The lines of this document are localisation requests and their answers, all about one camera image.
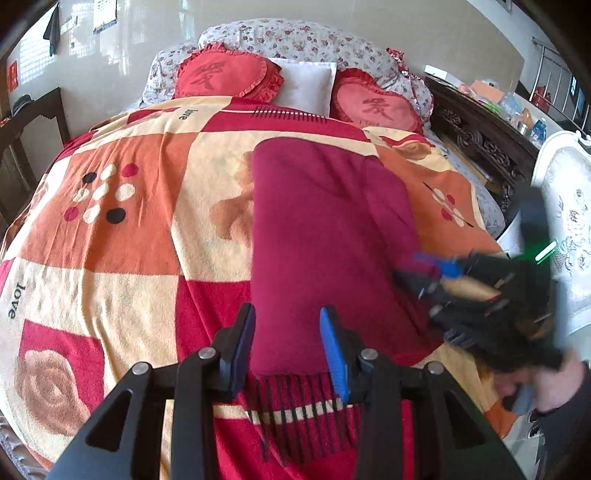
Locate printed blanket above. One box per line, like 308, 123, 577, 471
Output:
0, 95, 518, 480

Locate floral bed sheet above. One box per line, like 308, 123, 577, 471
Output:
425, 129, 506, 238

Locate maroon sweater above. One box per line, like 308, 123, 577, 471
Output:
249, 137, 446, 377

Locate white ornate chair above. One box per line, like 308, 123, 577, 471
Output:
499, 129, 591, 342

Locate dark carved wooden cabinet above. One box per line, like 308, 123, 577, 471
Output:
424, 74, 541, 215

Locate dark hanging cloth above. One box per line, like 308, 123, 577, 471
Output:
43, 2, 62, 57

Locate red heart cushion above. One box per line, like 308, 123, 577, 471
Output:
173, 42, 284, 103
331, 68, 424, 136

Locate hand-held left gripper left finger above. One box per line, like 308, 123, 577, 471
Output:
46, 302, 257, 480

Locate person's dark clothing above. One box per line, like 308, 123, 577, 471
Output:
526, 406, 591, 480

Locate floral pillows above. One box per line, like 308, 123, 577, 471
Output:
141, 18, 435, 134

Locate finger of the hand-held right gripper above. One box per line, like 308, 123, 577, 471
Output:
394, 251, 469, 297
427, 294, 491, 348

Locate white pillow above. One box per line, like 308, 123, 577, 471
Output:
270, 58, 338, 116

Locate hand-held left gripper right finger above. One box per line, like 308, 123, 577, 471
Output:
320, 306, 527, 480

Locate red ruffled cloth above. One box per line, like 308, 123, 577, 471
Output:
385, 47, 411, 75

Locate metal railing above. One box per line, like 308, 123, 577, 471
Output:
531, 37, 581, 121

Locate orange paper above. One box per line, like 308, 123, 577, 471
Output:
471, 80, 505, 105

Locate dark wooden console table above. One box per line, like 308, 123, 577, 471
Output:
0, 87, 70, 222

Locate person's right forearm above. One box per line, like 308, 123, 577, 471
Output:
494, 355, 591, 416

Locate grey lace cloth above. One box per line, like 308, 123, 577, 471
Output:
0, 411, 51, 480

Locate wall calendar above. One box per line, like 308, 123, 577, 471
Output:
92, 0, 117, 34

